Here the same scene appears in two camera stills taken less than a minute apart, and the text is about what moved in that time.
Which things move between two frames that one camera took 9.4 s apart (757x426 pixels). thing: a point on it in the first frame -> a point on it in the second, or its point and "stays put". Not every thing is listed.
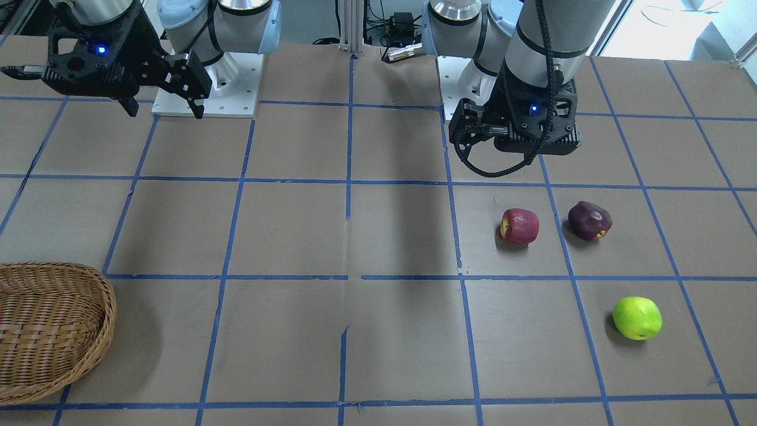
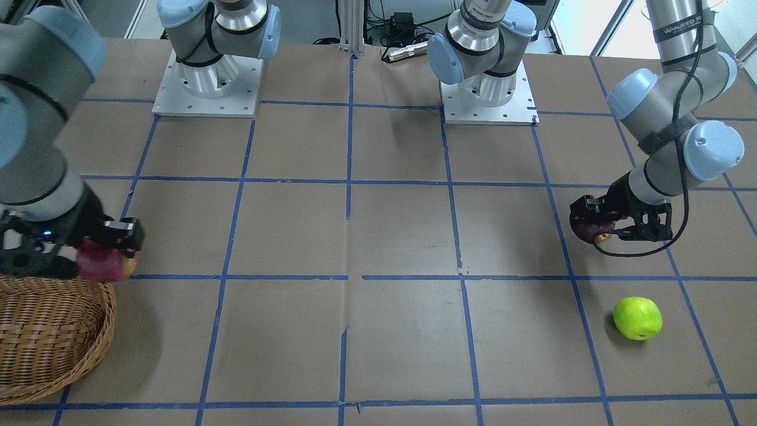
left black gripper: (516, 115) -> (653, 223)
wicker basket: (56, 322) stays put
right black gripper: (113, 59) -> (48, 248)
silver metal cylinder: (407, 51) stays put
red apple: (519, 226) -> (100, 263)
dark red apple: (589, 220) stays put
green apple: (637, 318) stays put
